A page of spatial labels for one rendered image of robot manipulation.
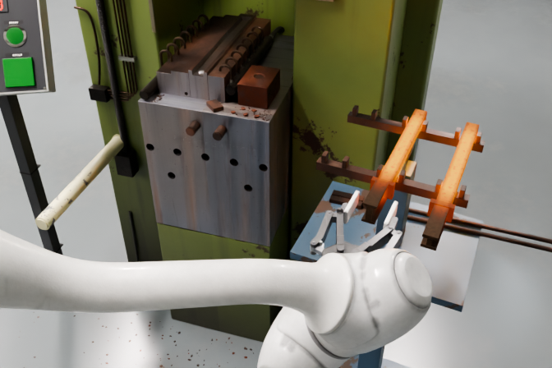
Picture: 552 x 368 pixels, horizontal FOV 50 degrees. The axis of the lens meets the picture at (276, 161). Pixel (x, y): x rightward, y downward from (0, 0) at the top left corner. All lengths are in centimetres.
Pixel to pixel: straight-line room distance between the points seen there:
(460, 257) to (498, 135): 198
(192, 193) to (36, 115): 193
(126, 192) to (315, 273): 155
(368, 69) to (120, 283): 106
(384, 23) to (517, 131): 199
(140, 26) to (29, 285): 119
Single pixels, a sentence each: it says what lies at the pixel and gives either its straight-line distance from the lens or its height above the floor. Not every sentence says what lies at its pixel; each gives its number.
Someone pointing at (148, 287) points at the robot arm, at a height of 120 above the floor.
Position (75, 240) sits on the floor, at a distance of 265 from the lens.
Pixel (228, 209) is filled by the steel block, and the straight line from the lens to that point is 176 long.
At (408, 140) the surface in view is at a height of 102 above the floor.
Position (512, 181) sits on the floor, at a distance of 305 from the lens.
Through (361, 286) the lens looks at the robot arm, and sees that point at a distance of 73.
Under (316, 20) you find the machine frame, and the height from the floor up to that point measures 112.
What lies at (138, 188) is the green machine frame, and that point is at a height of 42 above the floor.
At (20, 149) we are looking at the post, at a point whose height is 70.
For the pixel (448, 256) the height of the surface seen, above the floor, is 75.
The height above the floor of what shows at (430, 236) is 102.
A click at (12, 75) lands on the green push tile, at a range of 171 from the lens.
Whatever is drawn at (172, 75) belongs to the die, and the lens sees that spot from 165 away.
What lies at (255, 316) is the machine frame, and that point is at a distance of 207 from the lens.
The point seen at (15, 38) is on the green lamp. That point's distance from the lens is 172.
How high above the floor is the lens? 173
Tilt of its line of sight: 36 degrees down
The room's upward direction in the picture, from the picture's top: straight up
